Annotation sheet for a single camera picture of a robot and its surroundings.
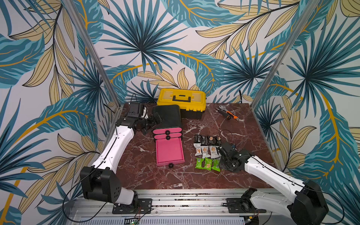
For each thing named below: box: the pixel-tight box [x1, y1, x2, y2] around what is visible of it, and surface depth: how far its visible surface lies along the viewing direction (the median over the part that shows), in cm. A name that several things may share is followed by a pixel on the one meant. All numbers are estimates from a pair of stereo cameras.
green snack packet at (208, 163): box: [204, 157, 213, 171], surface depth 90 cm
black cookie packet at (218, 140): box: [214, 136, 222, 146], surface depth 99 cm
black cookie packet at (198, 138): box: [193, 134, 203, 144], surface depth 100 cm
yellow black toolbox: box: [156, 88, 207, 120], surface depth 102 cm
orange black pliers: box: [218, 105, 240, 121], surface depth 116 cm
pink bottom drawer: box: [155, 137, 186, 166], surface depth 92 cm
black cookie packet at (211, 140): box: [208, 135, 216, 146], surface depth 100 cm
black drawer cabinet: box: [151, 105, 183, 140], surface depth 90 cm
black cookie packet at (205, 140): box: [200, 135, 210, 146], surface depth 99 cm
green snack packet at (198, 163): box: [195, 157, 207, 170], surface depth 88 cm
